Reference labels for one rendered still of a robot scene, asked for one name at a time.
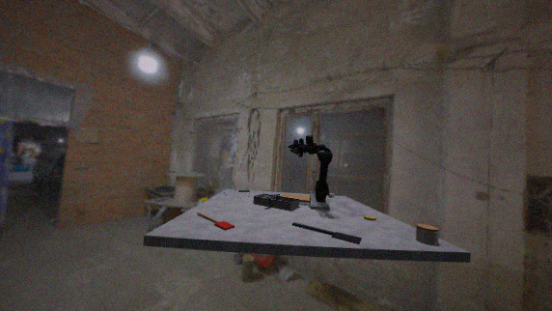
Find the wooden board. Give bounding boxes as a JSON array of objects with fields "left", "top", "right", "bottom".
[{"left": 280, "top": 193, "right": 310, "bottom": 203}]

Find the grey cylinder with orange top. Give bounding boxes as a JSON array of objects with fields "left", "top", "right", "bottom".
[{"left": 416, "top": 223, "right": 439, "bottom": 245}]

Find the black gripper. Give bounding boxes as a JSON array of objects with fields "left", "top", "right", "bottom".
[{"left": 288, "top": 139, "right": 306, "bottom": 156}]

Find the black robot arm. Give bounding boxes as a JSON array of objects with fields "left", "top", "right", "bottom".
[{"left": 306, "top": 135, "right": 333, "bottom": 203}]

